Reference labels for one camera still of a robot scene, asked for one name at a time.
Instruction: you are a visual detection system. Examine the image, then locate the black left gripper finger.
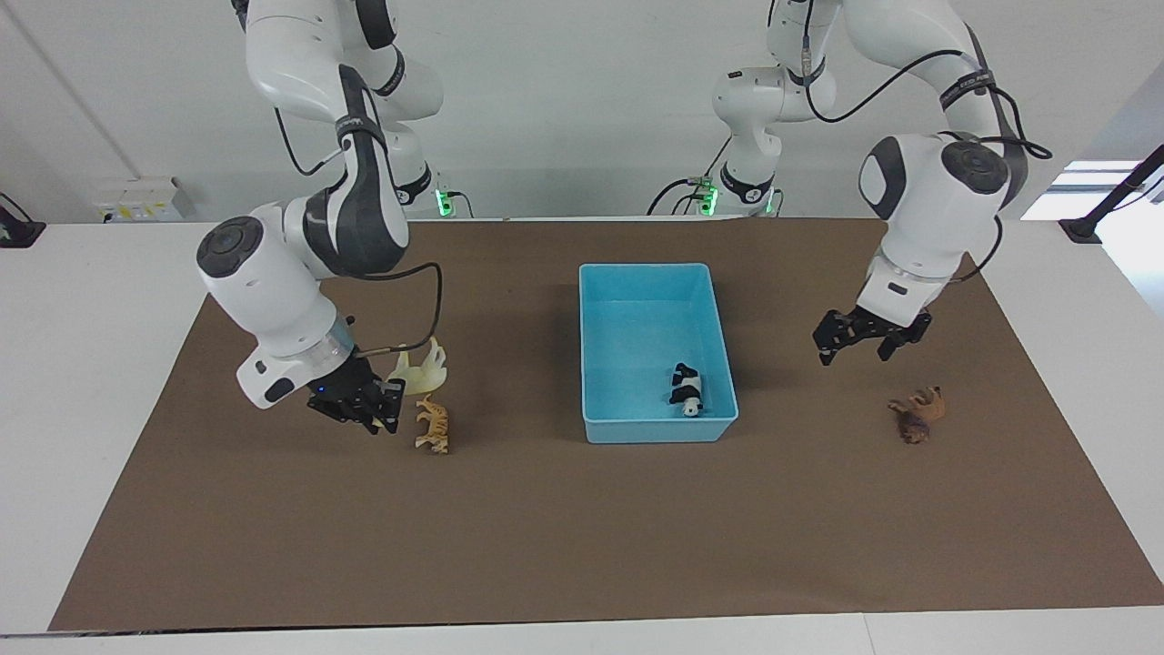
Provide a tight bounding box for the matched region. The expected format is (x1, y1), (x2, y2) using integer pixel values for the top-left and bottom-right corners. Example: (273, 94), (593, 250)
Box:
(812, 314), (851, 367)
(878, 314), (933, 362)

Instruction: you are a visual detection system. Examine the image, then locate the cream llama toy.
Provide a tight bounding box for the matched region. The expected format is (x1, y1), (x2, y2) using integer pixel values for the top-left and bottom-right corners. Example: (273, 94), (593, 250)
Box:
(386, 337), (449, 398)

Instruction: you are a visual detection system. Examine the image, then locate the orange striped tiger toy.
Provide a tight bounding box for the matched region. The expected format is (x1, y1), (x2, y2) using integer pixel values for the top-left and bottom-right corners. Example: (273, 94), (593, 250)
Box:
(415, 394), (452, 454)

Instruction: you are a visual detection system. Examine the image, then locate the brown lion toy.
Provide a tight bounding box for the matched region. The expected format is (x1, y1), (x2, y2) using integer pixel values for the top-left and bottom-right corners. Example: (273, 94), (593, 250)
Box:
(888, 386), (947, 445)

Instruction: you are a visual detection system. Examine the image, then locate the black and white panda toy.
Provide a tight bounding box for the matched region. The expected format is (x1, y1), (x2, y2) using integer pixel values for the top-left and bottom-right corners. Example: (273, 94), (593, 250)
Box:
(668, 363), (706, 418)

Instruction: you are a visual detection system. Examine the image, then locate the light blue plastic storage box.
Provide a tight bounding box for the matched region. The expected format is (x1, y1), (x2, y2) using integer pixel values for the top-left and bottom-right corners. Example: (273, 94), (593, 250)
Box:
(578, 263), (739, 445)

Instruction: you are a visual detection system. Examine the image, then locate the brown table mat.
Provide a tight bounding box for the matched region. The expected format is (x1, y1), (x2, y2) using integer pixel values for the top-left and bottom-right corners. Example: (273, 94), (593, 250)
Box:
(47, 218), (1164, 632)

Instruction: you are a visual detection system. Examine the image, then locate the black clamp stand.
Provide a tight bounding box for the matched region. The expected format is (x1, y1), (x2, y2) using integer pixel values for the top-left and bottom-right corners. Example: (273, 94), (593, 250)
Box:
(1059, 144), (1164, 245)

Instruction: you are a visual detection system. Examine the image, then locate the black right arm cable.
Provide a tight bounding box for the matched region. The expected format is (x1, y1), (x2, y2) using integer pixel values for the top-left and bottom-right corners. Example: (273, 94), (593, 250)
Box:
(273, 107), (444, 356)

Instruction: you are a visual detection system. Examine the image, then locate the black left arm base cable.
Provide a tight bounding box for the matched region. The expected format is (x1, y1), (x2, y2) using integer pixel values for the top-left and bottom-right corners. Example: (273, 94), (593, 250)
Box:
(647, 136), (733, 217)

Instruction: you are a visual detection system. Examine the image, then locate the white wall socket box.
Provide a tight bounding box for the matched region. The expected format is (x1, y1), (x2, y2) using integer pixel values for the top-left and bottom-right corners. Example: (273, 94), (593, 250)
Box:
(95, 177), (196, 224)

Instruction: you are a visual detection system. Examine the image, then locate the black clamp mount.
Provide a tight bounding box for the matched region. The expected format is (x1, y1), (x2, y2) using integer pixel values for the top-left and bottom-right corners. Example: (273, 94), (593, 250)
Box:
(0, 193), (46, 248)

